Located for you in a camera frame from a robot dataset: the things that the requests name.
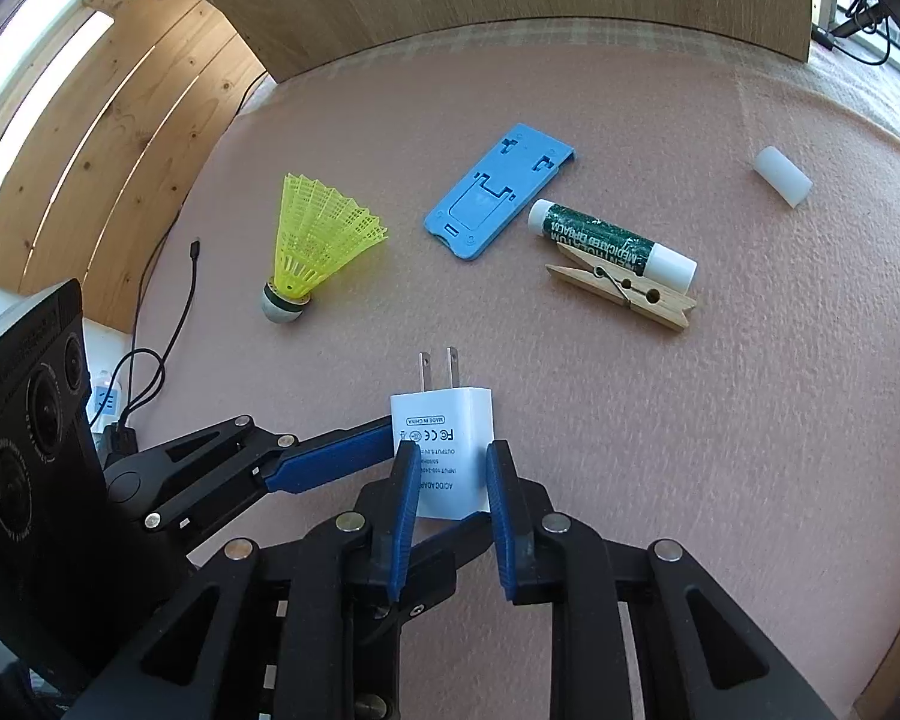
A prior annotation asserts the pine wood panel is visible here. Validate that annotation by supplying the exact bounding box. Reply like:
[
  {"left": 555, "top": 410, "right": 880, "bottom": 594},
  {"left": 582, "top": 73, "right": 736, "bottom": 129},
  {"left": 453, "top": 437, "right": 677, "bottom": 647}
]
[{"left": 0, "top": 0, "right": 271, "bottom": 331}]

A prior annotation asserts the wooden clothespin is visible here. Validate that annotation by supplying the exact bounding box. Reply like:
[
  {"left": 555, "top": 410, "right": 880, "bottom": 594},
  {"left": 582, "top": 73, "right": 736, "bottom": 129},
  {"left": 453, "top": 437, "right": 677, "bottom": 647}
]
[{"left": 544, "top": 261, "right": 698, "bottom": 332}]

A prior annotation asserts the translucent white cap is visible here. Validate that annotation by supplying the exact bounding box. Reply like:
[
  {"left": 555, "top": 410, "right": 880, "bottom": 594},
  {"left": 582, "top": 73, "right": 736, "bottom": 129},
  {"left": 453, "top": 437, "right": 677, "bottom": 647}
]
[{"left": 753, "top": 144, "right": 812, "bottom": 209}]

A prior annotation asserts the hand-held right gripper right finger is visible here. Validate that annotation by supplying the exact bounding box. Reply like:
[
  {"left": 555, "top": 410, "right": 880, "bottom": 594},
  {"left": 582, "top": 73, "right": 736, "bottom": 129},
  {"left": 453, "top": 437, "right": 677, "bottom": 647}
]
[{"left": 486, "top": 439, "right": 837, "bottom": 720}]

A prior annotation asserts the blue phone stand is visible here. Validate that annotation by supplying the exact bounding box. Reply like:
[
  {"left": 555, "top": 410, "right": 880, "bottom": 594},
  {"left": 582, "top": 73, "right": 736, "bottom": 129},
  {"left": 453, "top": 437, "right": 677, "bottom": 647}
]
[{"left": 423, "top": 122, "right": 577, "bottom": 263}]

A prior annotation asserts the black tripod cable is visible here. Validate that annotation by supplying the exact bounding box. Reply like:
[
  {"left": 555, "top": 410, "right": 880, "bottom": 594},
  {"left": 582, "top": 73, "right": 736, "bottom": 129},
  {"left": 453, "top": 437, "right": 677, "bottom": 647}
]
[{"left": 832, "top": 0, "right": 895, "bottom": 65}]

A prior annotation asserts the white wall charger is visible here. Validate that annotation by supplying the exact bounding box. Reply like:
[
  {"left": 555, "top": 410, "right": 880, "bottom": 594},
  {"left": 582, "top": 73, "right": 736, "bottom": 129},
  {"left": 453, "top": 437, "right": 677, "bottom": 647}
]
[{"left": 388, "top": 349, "right": 496, "bottom": 522}]

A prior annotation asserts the white power strip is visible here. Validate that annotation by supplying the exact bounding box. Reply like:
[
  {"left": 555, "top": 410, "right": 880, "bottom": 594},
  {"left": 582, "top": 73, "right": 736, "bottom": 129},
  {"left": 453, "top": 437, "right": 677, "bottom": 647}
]
[{"left": 86, "top": 369, "right": 132, "bottom": 436}]

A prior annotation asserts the green lip balm stick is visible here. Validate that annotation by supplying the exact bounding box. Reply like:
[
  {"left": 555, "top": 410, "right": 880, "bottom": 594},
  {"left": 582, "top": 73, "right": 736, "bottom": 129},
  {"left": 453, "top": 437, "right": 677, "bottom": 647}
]
[{"left": 527, "top": 199, "right": 698, "bottom": 290}]

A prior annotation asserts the black usb cable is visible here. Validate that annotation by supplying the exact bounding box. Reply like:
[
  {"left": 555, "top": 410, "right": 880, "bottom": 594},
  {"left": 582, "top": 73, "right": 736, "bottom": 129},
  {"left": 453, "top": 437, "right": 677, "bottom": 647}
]
[{"left": 90, "top": 240, "right": 203, "bottom": 458}]

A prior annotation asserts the pale checked cloth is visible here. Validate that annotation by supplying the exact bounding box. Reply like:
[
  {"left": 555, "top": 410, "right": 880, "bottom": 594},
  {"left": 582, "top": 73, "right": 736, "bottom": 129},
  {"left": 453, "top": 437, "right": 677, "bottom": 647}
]
[{"left": 270, "top": 19, "right": 900, "bottom": 158}]

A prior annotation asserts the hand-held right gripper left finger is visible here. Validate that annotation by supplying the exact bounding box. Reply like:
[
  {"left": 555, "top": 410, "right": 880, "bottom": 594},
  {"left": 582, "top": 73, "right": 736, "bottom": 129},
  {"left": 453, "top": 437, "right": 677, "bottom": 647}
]
[{"left": 67, "top": 439, "right": 422, "bottom": 720}]

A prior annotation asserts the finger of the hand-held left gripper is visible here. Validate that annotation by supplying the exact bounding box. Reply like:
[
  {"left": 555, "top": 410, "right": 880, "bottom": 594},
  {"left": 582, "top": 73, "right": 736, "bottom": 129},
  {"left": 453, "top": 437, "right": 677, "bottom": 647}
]
[
  {"left": 103, "top": 412, "right": 397, "bottom": 535},
  {"left": 352, "top": 512, "right": 496, "bottom": 646}
]

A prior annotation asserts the yellow shuttlecock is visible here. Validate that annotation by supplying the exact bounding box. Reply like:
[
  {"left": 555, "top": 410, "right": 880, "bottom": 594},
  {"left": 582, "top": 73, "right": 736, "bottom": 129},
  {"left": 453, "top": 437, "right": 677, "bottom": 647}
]
[{"left": 261, "top": 172, "right": 389, "bottom": 325}]

